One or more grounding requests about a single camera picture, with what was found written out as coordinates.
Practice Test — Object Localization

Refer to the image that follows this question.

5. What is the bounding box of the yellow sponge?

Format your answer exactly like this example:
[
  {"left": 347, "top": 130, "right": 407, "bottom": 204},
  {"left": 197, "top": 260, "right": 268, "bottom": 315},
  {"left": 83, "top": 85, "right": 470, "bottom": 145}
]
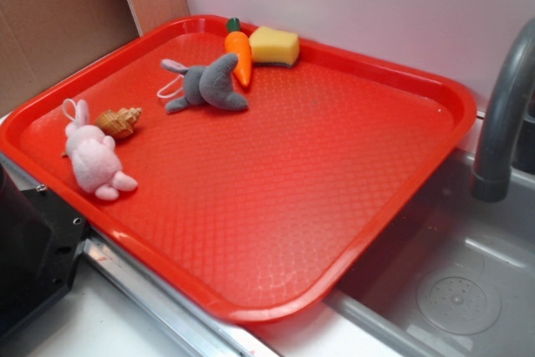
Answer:
[{"left": 249, "top": 26, "right": 300, "bottom": 67}]

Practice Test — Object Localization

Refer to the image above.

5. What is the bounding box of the orange toy carrot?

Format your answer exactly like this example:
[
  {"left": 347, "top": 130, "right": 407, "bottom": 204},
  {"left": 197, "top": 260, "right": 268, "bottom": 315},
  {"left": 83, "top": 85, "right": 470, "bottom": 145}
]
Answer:
[{"left": 224, "top": 18, "right": 252, "bottom": 88}]

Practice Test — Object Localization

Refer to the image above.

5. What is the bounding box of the brown cardboard panel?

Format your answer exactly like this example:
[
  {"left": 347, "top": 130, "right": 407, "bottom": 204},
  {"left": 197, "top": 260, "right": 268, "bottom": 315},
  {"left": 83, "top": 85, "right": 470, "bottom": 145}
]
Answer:
[{"left": 1, "top": 0, "right": 189, "bottom": 115}]

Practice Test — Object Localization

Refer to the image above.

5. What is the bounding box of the silver metal rail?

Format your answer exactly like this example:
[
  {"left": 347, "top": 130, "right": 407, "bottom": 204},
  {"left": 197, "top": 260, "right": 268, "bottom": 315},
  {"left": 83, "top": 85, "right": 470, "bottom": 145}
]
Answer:
[{"left": 0, "top": 151, "right": 268, "bottom": 357}]

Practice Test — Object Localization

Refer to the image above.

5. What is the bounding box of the brown toy seashell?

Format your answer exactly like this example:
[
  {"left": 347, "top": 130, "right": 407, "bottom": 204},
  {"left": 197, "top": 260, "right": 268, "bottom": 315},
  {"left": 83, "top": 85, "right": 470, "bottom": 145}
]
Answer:
[{"left": 94, "top": 108, "right": 142, "bottom": 140}]

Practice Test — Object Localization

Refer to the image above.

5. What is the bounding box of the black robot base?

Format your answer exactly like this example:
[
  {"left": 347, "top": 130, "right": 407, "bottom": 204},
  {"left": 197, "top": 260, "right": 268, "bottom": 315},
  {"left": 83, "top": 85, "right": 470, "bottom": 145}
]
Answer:
[{"left": 1, "top": 169, "right": 88, "bottom": 342}]

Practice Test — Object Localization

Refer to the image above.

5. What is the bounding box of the pink plush bunny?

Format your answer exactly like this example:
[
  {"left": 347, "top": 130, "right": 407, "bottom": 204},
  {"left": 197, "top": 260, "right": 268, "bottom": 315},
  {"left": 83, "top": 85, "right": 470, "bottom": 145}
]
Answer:
[{"left": 62, "top": 99, "right": 138, "bottom": 201}]

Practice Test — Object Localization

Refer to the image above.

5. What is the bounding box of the grey plush bunny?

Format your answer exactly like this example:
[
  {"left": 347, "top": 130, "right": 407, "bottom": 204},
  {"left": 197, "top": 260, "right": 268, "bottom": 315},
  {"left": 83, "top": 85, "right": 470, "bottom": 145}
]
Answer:
[{"left": 157, "top": 53, "right": 248, "bottom": 114}]

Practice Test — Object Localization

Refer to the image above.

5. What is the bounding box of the red plastic tray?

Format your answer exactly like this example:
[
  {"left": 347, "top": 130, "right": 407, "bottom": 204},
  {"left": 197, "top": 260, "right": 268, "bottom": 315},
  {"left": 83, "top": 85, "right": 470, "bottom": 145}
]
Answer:
[{"left": 1, "top": 16, "right": 476, "bottom": 324}]

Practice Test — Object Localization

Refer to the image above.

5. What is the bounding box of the grey faucet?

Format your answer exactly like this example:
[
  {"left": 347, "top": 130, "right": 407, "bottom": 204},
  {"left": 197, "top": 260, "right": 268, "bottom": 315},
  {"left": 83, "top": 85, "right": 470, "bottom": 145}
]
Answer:
[{"left": 470, "top": 19, "right": 534, "bottom": 202}]

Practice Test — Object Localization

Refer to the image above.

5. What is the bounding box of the grey plastic sink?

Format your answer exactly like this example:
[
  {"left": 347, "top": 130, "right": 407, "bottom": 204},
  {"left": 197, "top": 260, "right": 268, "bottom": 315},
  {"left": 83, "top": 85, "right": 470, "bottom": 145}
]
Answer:
[{"left": 326, "top": 151, "right": 534, "bottom": 356}]

